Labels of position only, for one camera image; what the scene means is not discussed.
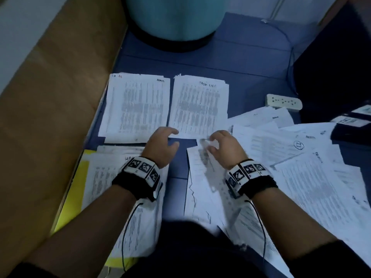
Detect person's left hand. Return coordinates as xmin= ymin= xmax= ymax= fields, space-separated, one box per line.
xmin=141 ymin=126 xmax=180 ymax=168

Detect white partition panel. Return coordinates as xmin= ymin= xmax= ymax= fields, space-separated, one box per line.
xmin=226 ymin=0 xmax=343 ymax=24

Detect white power strip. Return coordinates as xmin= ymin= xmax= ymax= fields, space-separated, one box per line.
xmin=265 ymin=93 xmax=303 ymax=111

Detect person's right forearm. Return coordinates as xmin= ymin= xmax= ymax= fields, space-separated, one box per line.
xmin=252 ymin=188 xmax=338 ymax=265

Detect person's left forearm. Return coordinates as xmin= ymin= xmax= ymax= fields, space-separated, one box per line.
xmin=23 ymin=185 xmax=137 ymax=278

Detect thin power cable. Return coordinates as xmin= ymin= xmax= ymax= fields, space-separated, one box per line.
xmin=261 ymin=19 xmax=298 ymax=96

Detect teal cylindrical barrel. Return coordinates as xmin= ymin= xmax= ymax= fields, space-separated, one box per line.
xmin=123 ymin=0 xmax=230 ymax=53

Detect person's dark trousers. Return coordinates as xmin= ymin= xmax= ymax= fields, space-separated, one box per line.
xmin=6 ymin=220 xmax=371 ymax=278

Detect black marker wristband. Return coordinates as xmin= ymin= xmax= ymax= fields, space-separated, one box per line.
xmin=224 ymin=159 xmax=279 ymax=199
xmin=111 ymin=156 xmax=164 ymax=202

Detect person's right hand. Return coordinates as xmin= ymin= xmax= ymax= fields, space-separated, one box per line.
xmin=208 ymin=130 xmax=250 ymax=170

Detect yellow folder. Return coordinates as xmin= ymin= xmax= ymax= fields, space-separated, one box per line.
xmin=53 ymin=149 xmax=139 ymax=270

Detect pile of printed papers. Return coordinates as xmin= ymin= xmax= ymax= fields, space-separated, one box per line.
xmin=184 ymin=106 xmax=371 ymax=278

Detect neat stack of printed papers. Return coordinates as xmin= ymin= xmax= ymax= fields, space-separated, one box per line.
xmin=168 ymin=75 xmax=230 ymax=140
xmin=97 ymin=72 xmax=171 ymax=144
xmin=81 ymin=145 xmax=170 ymax=259

